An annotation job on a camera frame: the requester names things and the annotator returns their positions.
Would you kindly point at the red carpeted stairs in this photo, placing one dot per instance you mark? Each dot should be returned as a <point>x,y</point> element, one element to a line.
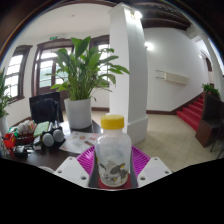
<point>191,114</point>

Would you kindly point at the black office chair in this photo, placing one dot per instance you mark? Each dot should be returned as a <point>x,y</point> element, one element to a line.
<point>45,110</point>

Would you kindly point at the small plant in white pot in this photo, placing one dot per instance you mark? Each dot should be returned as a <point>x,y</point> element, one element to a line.
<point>3,100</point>

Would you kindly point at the round wall lamp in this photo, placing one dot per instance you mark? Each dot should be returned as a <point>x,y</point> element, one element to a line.
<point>149,46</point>

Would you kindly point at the green plant by stairs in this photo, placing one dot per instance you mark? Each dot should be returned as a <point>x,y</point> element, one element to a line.
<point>210,89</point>

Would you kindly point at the dark-framed wide window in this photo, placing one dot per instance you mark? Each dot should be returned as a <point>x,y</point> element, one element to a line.
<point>15,73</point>

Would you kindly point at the red box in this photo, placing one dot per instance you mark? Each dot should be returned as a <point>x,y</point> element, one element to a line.
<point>9,140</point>

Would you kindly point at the green exit sign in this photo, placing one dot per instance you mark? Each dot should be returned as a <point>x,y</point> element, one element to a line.
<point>53,37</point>

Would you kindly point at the basket of snacks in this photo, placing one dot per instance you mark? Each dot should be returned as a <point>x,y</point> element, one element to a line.
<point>26,130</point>

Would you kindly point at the dark wooden double door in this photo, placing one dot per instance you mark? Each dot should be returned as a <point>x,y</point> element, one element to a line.
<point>43,73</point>

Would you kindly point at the flat round red coaster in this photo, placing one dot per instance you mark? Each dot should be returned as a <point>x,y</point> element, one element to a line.
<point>101,185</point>

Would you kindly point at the dark-framed narrow window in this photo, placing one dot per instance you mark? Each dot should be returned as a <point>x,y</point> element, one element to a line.
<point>103,46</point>

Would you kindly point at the clear bottle with yellow cap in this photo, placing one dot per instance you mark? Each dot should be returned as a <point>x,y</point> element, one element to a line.
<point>113,150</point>

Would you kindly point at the white wall-mounted unit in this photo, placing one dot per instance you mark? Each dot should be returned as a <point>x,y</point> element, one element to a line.
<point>173,77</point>

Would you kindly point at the black device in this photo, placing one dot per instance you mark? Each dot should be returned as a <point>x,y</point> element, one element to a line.
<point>20,151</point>

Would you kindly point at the dark wooden cabinet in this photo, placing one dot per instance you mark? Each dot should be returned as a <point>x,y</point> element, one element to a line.
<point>210,123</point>

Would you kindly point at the large plant in white pot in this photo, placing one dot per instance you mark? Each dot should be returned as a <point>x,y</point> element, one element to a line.
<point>78,113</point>

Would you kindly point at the pillar-mounted lamp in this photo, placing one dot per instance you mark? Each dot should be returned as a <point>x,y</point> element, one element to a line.
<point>137,14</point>

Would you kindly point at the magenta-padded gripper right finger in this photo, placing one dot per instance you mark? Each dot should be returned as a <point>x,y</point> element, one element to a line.
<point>151,170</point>

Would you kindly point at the green notebook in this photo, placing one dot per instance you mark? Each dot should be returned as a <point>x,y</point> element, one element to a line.
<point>41,128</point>

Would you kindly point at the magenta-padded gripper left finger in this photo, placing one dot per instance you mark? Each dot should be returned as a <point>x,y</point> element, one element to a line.
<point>71,168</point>

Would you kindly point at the printed paper leaflet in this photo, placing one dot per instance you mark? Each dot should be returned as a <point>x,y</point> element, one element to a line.
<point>78,141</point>

